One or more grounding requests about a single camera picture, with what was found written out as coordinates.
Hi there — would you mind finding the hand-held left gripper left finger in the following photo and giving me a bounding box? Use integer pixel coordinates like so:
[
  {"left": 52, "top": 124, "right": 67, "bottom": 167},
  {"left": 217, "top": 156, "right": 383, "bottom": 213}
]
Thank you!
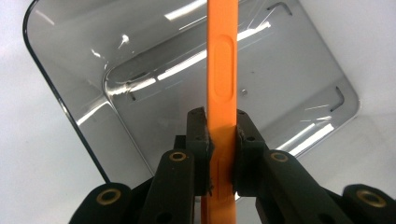
[{"left": 173, "top": 105, "right": 216, "bottom": 198}]

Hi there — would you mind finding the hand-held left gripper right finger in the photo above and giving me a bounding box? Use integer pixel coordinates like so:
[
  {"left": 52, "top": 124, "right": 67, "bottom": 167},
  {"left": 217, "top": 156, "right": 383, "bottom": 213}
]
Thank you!
[{"left": 231, "top": 108, "right": 269, "bottom": 199}]

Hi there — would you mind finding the orange phone case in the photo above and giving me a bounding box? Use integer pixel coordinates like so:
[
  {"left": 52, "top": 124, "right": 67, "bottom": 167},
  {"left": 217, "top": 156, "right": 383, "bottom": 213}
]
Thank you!
[{"left": 200, "top": 0, "right": 241, "bottom": 224}]

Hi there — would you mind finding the transparent grey plastic box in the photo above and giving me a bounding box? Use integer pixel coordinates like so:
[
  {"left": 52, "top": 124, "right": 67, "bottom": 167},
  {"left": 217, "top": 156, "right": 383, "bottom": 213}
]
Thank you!
[{"left": 22, "top": 0, "right": 362, "bottom": 202}]

